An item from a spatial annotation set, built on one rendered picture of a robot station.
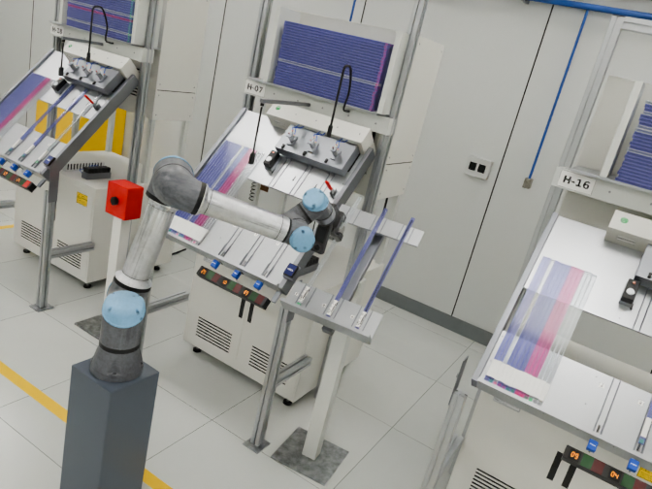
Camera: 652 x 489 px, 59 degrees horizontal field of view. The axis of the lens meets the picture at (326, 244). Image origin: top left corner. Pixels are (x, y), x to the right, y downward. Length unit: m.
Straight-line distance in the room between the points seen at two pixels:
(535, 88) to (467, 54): 0.48
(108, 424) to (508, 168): 2.78
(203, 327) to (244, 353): 0.27
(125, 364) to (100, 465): 0.32
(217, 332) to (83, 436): 1.09
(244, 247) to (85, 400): 0.84
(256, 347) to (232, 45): 2.75
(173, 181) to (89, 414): 0.74
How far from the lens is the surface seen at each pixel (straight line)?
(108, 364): 1.81
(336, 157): 2.36
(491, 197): 3.81
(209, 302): 2.85
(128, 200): 2.86
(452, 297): 4.00
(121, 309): 1.73
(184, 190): 1.61
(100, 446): 1.91
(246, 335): 2.75
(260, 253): 2.28
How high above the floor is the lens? 1.57
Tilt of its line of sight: 18 degrees down
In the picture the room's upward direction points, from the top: 14 degrees clockwise
